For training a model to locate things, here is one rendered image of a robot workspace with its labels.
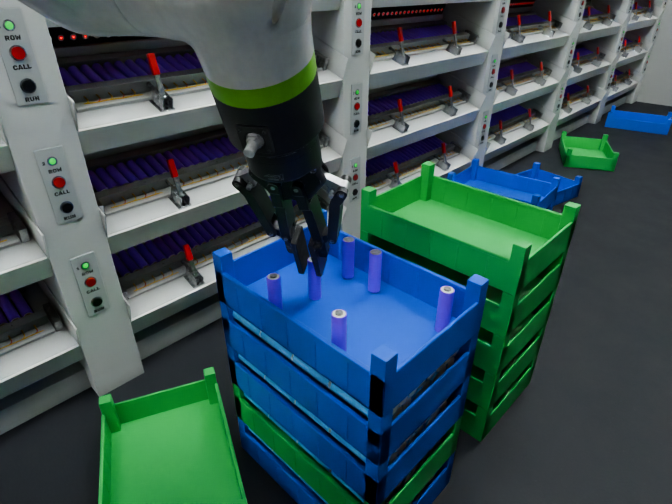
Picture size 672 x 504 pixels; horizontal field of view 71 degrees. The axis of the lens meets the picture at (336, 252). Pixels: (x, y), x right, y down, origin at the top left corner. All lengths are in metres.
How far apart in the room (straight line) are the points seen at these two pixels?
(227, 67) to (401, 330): 0.39
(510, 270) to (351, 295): 0.23
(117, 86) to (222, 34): 0.60
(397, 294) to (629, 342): 0.72
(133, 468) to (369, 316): 0.50
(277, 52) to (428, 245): 0.48
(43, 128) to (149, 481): 0.58
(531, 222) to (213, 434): 0.68
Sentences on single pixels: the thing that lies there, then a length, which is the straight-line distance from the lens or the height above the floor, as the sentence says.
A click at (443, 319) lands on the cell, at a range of 0.61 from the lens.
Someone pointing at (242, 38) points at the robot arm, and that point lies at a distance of 0.35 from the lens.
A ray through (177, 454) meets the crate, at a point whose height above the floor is 0.00.
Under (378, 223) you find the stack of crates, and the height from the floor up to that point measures 0.35.
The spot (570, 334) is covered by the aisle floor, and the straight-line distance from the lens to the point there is 1.24.
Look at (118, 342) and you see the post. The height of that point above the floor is 0.10.
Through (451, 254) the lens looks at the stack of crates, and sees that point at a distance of 0.75.
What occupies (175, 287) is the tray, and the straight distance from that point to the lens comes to 1.06.
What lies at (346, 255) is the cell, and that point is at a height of 0.37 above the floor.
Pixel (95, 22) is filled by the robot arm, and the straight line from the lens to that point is 0.43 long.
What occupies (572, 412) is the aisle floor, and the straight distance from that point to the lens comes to 1.05.
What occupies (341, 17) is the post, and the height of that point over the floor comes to 0.64.
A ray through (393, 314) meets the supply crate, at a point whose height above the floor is 0.32.
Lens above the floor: 0.72
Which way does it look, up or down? 30 degrees down
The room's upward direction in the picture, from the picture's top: straight up
